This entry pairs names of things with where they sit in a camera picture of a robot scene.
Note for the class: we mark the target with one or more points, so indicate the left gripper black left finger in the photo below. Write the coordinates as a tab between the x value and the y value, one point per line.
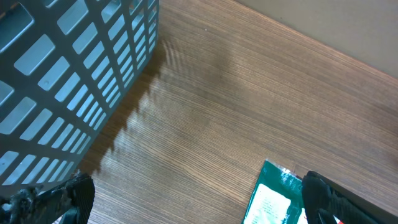
70	202

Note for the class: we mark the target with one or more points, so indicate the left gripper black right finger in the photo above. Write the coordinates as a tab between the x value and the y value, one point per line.
326	202

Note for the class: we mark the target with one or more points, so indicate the green snack packet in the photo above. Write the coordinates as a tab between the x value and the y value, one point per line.
276	198

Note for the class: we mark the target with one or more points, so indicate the grey plastic mesh basket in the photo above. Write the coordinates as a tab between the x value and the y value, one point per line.
65	66

